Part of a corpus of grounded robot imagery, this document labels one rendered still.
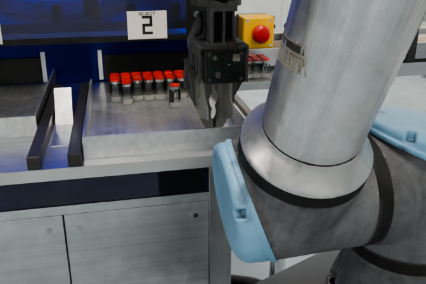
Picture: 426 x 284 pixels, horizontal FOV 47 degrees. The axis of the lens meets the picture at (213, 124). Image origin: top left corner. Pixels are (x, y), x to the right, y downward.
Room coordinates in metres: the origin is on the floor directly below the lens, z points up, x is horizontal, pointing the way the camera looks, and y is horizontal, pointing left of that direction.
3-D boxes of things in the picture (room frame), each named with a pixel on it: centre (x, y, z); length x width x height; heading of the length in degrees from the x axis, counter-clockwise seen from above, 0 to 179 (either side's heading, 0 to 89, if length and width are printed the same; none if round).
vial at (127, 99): (0.94, 0.17, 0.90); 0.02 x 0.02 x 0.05
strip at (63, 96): (0.79, 0.26, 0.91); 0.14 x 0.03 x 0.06; 13
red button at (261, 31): (1.10, -0.11, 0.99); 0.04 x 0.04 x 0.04; 12
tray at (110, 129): (0.86, 0.10, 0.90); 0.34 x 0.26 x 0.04; 11
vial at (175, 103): (0.92, 0.07, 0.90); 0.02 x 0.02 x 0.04
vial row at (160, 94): (0.97, 0.12, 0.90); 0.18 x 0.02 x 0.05; 101
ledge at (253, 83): (1.18, -0.10, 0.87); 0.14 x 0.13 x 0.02; 12
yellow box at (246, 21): (1.14, -0.10, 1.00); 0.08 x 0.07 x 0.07; 12
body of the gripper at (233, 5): (0.70, -0.01, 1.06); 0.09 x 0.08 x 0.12; 12
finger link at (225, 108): (0.70, -0.02, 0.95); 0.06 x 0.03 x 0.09; 12
